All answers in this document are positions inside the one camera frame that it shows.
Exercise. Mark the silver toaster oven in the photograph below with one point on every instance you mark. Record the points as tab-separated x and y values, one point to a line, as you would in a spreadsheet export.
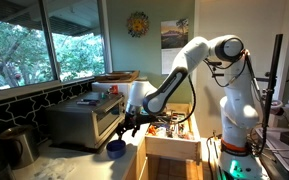
85	121

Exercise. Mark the blue plastic cup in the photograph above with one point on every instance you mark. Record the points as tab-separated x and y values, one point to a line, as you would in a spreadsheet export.
116	149

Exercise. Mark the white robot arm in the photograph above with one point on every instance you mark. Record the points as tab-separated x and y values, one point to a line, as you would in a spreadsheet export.
236	102

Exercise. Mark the wooden open drawer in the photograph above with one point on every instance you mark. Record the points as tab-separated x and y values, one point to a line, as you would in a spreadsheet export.
178	139

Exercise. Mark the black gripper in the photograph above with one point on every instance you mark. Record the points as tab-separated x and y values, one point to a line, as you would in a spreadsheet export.
131	122

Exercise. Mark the black camera pole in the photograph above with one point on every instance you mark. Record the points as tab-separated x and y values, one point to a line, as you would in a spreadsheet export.
270	88

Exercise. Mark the wall calendar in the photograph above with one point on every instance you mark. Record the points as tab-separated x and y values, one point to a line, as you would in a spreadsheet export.
174	35

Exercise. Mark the metal pot with handle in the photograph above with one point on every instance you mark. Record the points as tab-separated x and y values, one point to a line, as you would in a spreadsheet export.
19	146

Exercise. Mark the sun wall decoration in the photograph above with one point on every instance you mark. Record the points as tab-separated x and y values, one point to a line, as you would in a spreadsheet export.
137	24

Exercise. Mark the white microwave oven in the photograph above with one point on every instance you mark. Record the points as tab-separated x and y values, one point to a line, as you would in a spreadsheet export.
113	87

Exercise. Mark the wooden tray on microwave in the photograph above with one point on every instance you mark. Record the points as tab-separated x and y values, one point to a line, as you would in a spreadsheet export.
118	76

